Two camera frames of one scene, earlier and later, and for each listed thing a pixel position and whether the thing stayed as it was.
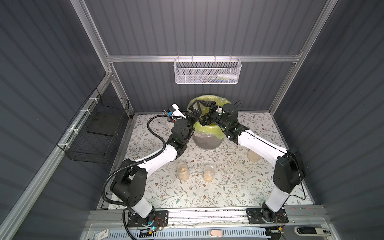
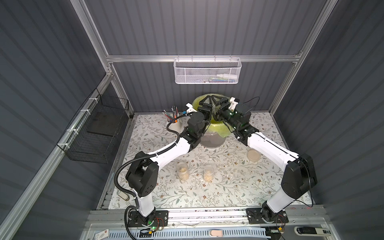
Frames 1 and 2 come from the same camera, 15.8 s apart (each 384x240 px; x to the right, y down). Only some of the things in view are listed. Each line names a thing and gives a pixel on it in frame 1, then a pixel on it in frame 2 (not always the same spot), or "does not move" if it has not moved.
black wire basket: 92,135 does not move
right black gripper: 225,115 to 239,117
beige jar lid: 252,156 does not move
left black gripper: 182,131 to 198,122
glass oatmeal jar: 209,173 does not move
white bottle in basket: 224,75 does not move
